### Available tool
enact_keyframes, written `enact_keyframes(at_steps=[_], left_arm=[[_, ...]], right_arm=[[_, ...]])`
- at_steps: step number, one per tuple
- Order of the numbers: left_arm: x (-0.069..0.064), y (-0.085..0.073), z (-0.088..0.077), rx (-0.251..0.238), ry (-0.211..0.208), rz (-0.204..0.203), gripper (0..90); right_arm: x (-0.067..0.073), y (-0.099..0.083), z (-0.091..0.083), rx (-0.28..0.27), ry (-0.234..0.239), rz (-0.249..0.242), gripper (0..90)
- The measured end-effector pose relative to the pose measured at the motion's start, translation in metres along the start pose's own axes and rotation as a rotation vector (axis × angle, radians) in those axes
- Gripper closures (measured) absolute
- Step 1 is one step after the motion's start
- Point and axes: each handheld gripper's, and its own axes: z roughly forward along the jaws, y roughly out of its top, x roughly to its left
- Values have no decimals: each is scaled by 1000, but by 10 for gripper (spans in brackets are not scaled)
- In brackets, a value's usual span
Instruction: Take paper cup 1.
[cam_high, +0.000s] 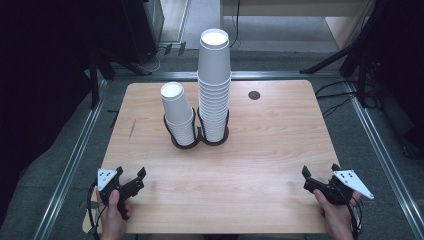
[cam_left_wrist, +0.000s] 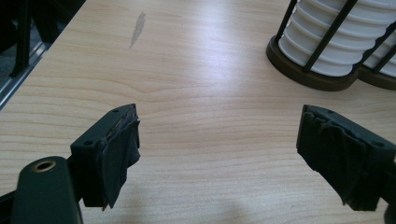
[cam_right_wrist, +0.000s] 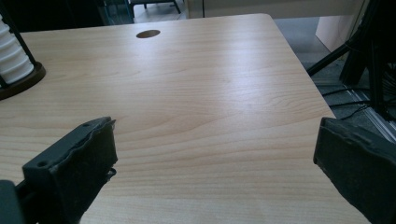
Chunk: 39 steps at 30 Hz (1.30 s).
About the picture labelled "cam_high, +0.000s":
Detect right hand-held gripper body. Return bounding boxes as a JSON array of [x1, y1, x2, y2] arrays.
[[313, 169, 375, 206]]

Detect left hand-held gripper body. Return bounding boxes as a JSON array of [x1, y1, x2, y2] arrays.
[[97, 168, 145, 222]]

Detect black double cup holder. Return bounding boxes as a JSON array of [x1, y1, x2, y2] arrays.
[[162, 107, 231, 150]]

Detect stack of white paper cups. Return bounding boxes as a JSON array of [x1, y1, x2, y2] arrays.
[[160, 81, 198, 147], [196, 28, 232, 144]]

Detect person's right hand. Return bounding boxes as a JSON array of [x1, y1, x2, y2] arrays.
[[312, 189, 363, 240]]

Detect person's left hand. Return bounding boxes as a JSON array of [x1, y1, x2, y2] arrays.
[[96, 189, 133, 240]]

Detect black metal stand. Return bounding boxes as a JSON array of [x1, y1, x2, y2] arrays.
[[299, 0, 394, 109], [87, 49, 117, 110]]

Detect black curtain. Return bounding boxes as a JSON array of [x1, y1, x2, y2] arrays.
[[0, 0, 129, 221]]

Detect black cabinet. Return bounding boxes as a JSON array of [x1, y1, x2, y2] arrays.
[[121, 0, 165, 65]]

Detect wooden desk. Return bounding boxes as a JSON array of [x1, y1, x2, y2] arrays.
[[219, 0, 373, 51]]

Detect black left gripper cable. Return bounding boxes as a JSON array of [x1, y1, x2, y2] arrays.
[[86, 180, 110, 240]]

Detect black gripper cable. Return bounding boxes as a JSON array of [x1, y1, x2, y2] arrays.
[[345, 194, 365, 240], [86, 180, 110, 240]]

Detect aluminium frame rail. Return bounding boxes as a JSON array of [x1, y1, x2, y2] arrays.
[[112, 70, 338, 81], [32, 79, 112, 240], [342, 79, 424, 240]]

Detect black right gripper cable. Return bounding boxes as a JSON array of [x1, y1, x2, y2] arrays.
[[345, 194, 365, 240]]

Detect black floor cables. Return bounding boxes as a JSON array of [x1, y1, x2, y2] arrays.
[[314, 79, 382, 118]]

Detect white cable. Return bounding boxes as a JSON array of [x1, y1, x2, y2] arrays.
[[142, 45, 168, 74]]

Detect black hanging cable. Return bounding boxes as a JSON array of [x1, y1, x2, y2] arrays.
[[229, 0, 242, 49]]

